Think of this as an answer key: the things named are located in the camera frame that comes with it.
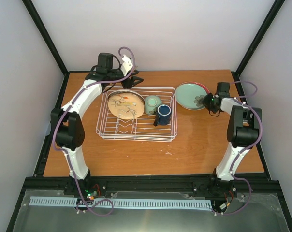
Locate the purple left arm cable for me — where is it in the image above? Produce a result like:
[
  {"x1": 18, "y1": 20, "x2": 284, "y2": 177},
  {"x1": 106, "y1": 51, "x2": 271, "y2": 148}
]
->
[{"x1": 53, "y1": 46, "x2": 137, "y2": 216}]

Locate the light blue cable duct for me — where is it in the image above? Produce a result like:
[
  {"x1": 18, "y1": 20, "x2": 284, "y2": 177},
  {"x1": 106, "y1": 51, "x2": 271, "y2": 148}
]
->
[{"x1": 29, "y1": 196, "x2": 212, "y2": 211}]

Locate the floral patterned plate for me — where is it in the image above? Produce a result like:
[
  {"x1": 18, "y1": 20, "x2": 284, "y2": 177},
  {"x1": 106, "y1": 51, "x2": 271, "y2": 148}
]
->
[{"x1": 107, "y1": 89, "x2": 145, "y2": 102}]

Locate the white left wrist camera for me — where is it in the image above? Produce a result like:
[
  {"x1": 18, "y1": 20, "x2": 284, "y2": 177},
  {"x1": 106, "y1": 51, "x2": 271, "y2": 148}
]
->
[{"x1": 120, "y1": 55, "x2": 133, "y2": 76}]

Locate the black enclosure frame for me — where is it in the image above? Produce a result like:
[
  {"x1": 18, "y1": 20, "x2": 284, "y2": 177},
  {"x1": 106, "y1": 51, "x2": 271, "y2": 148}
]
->
[{"x1": 7, "y1": 0, "x2": 292, "y2": 232}]

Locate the beige bird painted plate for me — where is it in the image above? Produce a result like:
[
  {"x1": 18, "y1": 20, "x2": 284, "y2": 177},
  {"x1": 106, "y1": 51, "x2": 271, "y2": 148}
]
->
[{"x1": 107, "y1": 93, "x2": 145, "y2": 120}]

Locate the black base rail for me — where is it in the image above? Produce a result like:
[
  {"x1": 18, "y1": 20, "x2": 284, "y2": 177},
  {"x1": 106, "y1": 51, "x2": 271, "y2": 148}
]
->
[{"x1": 22, "y1": 175, "x2": 281, "y2": 194}]

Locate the dark blue ceramic mug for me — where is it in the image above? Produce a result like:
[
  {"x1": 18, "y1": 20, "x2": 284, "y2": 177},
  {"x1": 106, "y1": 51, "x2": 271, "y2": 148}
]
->
[{"x1": 153, "y1": 104, "x2": 172, "y2": 127}]

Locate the white wire dish rack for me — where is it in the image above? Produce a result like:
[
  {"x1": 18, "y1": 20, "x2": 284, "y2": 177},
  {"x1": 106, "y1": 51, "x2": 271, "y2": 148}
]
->
[{"x1": 96, "y1": 86, "x2": 177, "y2": 142}]

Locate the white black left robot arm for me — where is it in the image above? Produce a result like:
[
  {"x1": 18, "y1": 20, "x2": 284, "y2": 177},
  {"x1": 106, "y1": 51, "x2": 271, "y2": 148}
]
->
[{"x1": 51, "y1": 50, "x2": 136, "y2": 195}]

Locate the green floral ceramic bowl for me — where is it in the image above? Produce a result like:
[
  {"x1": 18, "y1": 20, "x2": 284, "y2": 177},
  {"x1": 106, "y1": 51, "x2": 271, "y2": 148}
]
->
[{"x1": 144, "y1": 95, "x2": 162, "y2": 115}]

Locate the plain green plate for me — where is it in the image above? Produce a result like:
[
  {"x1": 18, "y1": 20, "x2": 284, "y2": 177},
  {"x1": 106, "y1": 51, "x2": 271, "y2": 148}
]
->
[{"x1": 176, "y1": 82, "x2": 208, "y2": 110}]

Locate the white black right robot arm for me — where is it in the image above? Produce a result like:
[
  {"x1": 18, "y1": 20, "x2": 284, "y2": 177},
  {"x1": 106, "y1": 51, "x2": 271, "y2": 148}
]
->
[{"x1": 202, "y1": 82, "x2": 263, "y2": 196}]

